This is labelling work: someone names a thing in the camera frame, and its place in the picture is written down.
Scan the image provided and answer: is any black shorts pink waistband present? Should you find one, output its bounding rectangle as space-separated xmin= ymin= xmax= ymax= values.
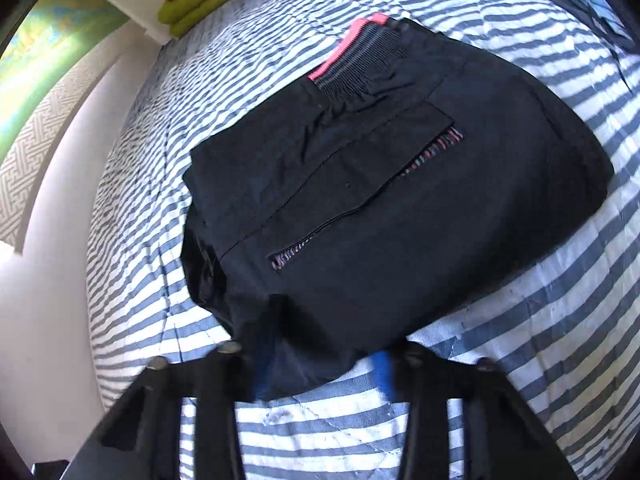
xmin=181 ymin=18 xmax=614 ymax=400

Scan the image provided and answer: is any patterned framed wall picture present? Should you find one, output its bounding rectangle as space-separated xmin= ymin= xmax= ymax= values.
xmin=1 ymin=0 xmax=141 ymax=254

